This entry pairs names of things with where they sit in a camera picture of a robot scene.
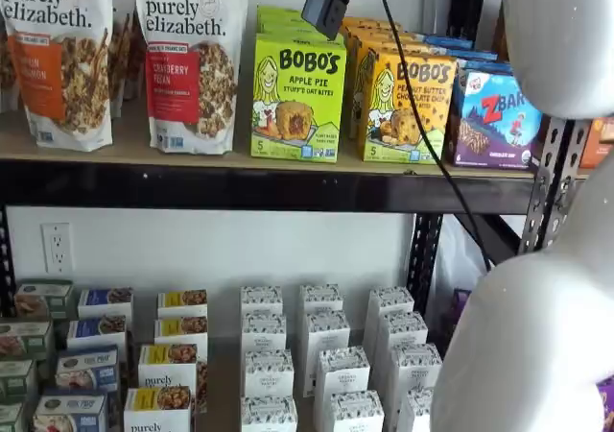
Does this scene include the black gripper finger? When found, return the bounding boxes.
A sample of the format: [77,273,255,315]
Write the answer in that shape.
[321,0,364,40]
[301,0,337,30]

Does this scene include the green Bobo's apple pie box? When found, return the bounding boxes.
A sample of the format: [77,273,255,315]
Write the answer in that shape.
[256,4,314,23]
[249,32,347,163]
[256,17,344,37]

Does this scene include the yellow Bobo's peanut butter box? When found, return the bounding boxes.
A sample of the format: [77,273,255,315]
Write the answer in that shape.
[345,33,433,140]
[357,46,459,165]
[341,23,414,44]
[339,15,393,28]

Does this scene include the blue purple ZBar box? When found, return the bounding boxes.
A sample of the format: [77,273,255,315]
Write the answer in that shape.
[421,33,474,50]
[455,57,510,76]
[445,64,544,169]
[424,42,500,61]

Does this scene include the wooden shelf board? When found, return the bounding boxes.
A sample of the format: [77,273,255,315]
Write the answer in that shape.
[0,99,539,180]

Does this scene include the white patterned pantry box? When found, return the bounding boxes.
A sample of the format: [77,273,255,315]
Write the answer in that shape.
[241,396,298,432]
[325,390,385,432]
[244,348,295,398]
[314,347,371,399]
[373,311,429,380]
[363,286,414,356]
[397,387,436,432]
[241,312,288,354]
[300,309,351,385]
[239,285,284,318]
[383,343,442,423]
[299,284,344,314]

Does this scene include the large orange snack box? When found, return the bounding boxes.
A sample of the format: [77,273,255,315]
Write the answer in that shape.
[579,117,614,170]

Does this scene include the yellow label granola box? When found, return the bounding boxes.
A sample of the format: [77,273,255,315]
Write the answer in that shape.
[137,343,208,414]
[156,288,209,319]
[123,385,196,432]
[153,315,209,356]

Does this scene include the green label oatmeal box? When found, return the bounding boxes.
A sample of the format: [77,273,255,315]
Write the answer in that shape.
[0,401,26,432]
[0,320,55,362]
[0,358,38,403]
[12,278,74,321]

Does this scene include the granola bag red label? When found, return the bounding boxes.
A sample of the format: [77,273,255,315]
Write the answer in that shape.
[133,0,249,156]

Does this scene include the black metal shelving rack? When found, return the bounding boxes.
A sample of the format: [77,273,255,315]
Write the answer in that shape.
[0,0,591,318]

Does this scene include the granola bag orange label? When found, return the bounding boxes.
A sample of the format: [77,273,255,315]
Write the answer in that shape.
[0,0,115,154]

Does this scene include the white plastic sheet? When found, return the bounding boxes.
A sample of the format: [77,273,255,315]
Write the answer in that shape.
[433,214,491,295]

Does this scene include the white patterned cartons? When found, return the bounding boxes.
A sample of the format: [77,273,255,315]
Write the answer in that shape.
[0,277,447,432]

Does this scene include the white wall power outlet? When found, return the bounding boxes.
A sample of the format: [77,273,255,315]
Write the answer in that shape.
[41,222,75,275]

